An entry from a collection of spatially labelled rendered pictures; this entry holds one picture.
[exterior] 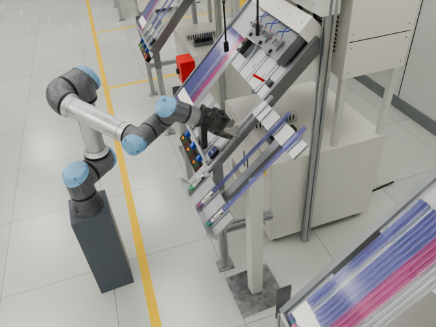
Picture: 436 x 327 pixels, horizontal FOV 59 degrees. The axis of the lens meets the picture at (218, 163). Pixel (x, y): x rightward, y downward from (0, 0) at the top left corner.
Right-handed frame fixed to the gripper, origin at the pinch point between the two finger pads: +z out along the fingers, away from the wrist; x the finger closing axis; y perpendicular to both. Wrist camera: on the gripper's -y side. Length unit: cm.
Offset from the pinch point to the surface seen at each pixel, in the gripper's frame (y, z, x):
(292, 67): 32.3, 14.8, 10.7
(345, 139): 12, 72, 14
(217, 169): -20.7, 6.2, 7.9
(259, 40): 33, 10, 36
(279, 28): 42, 12, 29
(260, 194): -15.4, 15.7, -13.8
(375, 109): 21, 195, 109
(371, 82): 39, 205, 141
